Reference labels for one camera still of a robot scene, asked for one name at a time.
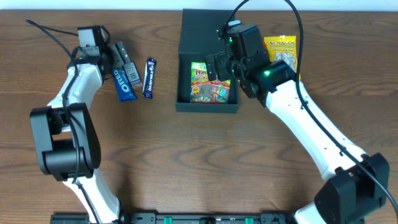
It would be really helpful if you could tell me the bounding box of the yellow snack bag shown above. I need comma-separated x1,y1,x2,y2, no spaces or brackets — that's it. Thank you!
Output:
262,35,298,80

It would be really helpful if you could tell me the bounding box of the Dairy Milk chocolate bar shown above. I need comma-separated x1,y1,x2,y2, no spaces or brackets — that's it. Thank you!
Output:
142,57,157,99

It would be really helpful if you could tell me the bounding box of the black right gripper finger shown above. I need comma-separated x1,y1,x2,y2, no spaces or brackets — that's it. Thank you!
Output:
205,54,217,81
216,52,231,81

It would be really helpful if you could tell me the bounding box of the Haribo worms candy bag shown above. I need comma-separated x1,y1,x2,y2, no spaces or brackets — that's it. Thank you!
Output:
190,62,231,104

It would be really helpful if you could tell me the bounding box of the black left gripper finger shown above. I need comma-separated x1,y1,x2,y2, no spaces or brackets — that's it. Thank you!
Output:
110,43,124,70
116,41,131,64

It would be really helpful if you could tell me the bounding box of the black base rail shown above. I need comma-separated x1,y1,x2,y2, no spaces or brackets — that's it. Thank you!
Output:
49,212,299,224

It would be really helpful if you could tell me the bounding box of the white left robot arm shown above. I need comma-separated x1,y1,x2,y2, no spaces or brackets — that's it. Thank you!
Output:
29,26,131,223

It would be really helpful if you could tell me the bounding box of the black open gift box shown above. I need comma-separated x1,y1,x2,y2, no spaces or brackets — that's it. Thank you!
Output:
175,9,239,113

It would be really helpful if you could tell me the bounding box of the small blue gum pack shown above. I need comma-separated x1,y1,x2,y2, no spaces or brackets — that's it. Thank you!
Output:
123,62,141,86

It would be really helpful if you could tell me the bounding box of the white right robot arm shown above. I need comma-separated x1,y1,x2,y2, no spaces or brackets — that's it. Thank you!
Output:
205,21,391,223

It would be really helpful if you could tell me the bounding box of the blue Oreo cookie pack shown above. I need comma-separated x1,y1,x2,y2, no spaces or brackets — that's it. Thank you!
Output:
112,69,137,102

